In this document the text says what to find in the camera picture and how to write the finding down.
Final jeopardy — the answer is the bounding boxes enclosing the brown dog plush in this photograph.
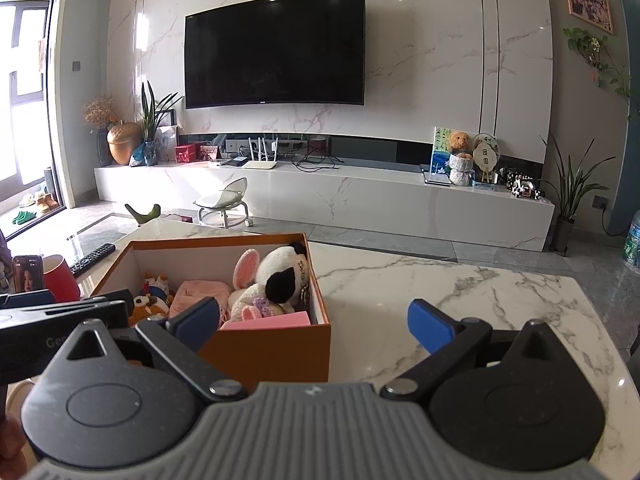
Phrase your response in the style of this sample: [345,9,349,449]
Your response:
[129,272,175,328]

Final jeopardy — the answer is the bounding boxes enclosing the red cup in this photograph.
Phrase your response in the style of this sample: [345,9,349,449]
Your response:
[42,254,82,303]

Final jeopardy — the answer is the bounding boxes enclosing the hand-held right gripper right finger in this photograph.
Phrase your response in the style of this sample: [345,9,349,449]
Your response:
[380,299,583,402]

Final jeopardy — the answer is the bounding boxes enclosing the white router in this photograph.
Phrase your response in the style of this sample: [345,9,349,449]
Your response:
[240,136,280,170]

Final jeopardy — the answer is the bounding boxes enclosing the white and black panda plush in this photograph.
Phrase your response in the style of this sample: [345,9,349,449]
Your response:
[230,241,310,318]

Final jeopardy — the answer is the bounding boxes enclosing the round paper fan on stand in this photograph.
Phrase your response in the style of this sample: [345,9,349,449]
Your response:
[472,133,500,182]

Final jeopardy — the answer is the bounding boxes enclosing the glass balcony door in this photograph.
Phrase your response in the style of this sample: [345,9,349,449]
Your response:
[0,0,68,216]

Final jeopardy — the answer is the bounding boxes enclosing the white swivel stool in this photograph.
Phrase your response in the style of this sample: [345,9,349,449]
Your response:
[192,176,253,229]

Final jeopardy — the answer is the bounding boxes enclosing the black curved television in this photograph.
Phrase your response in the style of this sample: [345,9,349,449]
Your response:
[184,0,367,110]

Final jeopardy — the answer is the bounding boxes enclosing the teddy bear in white pot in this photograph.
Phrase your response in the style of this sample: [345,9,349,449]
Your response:
[448,152,475,187]

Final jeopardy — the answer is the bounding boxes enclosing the brown teddy bear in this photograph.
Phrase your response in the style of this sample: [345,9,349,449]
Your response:
[446,131,473,156]

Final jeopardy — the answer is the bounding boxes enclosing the grey laptop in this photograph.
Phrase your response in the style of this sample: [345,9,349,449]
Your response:
[421,167,452,187]

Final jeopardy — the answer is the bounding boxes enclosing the gold acorn jar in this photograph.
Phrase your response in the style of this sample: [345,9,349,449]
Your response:
[107,121,144,166]

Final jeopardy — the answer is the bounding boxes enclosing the orchid plant in blue vase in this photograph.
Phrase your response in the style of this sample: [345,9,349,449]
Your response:
[137,80,183,167]

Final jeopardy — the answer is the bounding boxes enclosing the black cables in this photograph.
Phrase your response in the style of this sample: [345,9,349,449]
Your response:
[292,152,346,171]

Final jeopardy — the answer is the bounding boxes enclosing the pink fabric backpack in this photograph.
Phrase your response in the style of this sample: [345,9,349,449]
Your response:
[169,280,232,321]

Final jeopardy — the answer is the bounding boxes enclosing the white marble television console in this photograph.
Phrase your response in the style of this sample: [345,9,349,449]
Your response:
[94,157,556,253]

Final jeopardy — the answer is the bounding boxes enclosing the black remote control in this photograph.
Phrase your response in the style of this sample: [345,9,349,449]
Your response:
[69,242,117,276]

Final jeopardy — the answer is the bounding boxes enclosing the dried flowers in dark vase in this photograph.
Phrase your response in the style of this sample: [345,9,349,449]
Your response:
[82,95,118,167]

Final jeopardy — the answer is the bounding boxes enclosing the tall plant in dark pot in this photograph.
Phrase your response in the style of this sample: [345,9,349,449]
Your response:
[540,135,617,257]

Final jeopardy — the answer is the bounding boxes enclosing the white crochet bunny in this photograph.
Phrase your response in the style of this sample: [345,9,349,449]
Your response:
[229,249,281,322]

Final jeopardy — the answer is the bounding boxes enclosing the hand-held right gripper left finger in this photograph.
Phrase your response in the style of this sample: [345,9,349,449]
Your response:
[50,296,248,403]

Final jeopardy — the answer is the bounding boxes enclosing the black and white toy set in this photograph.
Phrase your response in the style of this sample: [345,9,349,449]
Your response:
[505,170,543,200]

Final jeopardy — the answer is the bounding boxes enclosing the hanging ivy plant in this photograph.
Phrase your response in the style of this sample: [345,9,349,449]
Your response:
[562,27,640,121]

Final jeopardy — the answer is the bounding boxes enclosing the blue green canvas painting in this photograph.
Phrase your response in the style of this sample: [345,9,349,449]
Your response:
[431,126,463,173]

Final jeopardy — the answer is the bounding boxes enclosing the smartphone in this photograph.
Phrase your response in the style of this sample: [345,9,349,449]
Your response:
[12,255,47,295]

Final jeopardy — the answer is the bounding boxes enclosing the green plastic toy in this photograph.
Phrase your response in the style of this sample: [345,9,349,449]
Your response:
[125,203,162,225]

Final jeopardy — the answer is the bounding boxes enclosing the framed wall picture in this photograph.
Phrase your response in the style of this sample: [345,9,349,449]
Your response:
[564,0,615,36]

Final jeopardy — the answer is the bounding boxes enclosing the blue water jug with pump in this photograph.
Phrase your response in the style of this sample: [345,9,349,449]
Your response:
[622,208,640,273]

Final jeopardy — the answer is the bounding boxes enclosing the white paper bag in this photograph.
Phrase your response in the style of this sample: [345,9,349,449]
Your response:
[154,125,178,163]

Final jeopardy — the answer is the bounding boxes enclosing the orange cardboard box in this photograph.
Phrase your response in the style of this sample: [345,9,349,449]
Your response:
[89,232,332,393]

